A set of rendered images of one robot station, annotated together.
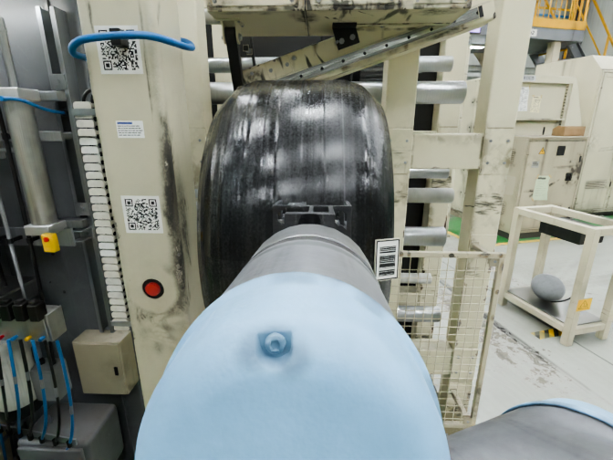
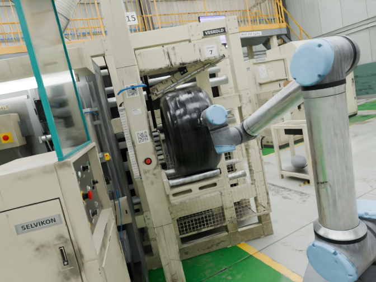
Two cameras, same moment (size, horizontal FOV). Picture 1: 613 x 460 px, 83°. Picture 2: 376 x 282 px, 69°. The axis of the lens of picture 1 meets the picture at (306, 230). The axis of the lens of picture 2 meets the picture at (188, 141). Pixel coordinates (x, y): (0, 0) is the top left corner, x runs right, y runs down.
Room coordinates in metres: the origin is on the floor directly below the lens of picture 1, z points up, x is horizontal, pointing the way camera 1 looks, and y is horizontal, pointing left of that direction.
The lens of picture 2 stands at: (-1.08, 0.38, 1.38)
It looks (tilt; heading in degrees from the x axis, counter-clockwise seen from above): 8 degrees down; 349
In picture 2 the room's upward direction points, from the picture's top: 12 degrees counter-clockwise
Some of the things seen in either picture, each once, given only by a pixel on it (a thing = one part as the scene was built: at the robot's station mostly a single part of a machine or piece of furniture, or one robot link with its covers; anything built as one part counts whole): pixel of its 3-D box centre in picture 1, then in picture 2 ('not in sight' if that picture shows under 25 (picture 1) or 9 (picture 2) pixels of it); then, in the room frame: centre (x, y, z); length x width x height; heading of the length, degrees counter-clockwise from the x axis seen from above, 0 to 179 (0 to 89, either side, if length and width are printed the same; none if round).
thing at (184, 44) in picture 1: (137, 45); (131, 88); (0.72, 0.32, 1.53); 0.19 x 0.19 x 0.06; 88
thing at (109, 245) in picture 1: (112, 224); (130, 144); (0.70, 0.40, 1.19); 0.05 x 0.04 x 0.48; 178
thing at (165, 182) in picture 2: not in sight; (164, 179); (0.74, 0.24, 0.90); 0.40 x 0.03 x 0.10; 178
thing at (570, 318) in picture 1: (558, 269); (299, 150); (2.28, -1.79, 0.40); 0.60 x 0.35 x 0.80; 14
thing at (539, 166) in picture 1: (530, 185); (282, 116); (4.48, -2.91, 0.62); 0.91 x 0.58 x 1.25; 104
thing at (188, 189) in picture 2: not in sight; (195, 187); (0.59, 0.07, 0.84); 0.36 x 0.09 x 0.06; 88
